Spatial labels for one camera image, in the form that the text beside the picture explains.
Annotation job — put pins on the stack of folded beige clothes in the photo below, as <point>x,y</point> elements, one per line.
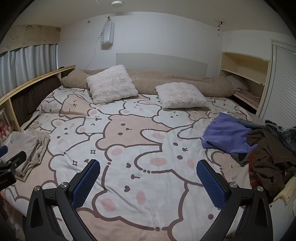
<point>25,148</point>

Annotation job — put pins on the dark brown garment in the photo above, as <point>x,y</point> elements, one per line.
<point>270,157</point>

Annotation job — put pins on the beige rolled duvet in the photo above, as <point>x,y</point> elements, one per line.
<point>148,81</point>

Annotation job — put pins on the red plaid cloth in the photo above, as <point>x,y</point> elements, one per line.
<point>254,180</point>

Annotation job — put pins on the grey curtain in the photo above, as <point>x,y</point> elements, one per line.
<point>25,62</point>

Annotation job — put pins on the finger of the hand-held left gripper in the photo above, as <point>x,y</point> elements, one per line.
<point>16,158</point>
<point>2,151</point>

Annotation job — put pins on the wooden bedside shelf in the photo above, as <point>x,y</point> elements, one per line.
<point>34,80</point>

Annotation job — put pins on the bear printed blanket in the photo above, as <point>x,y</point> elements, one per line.
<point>129,120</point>

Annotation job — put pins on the white hanging bag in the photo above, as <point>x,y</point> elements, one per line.
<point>108,34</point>

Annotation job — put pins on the white headboard panel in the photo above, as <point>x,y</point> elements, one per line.
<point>161,62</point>

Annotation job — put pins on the white louvered door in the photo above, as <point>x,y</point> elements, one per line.
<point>282,81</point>

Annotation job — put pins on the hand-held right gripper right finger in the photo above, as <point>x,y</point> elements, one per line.
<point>211,185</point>

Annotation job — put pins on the blue-grey herringbone pants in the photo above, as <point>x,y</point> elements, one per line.
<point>279,131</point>

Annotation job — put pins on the framed red picture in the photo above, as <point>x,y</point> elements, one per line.
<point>4,129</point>

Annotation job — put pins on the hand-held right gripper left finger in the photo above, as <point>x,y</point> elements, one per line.
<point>86,183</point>

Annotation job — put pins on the white smoke detector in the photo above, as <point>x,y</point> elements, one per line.
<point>117,3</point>

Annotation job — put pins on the purple garment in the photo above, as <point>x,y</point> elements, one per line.
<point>224,134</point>

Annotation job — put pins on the folded pink cloths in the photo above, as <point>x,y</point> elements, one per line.
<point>248,97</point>

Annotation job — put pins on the beige printed valance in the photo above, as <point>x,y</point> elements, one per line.
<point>30,34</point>

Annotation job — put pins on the grey cloth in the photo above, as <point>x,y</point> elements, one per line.
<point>242,160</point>

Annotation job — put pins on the white laundry basket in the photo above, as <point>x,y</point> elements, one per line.
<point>282,208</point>

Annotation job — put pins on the white fluffy pillow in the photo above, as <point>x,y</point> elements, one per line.
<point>111,83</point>
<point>180,95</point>

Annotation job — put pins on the grey cushion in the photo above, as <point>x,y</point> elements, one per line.
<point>237,82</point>

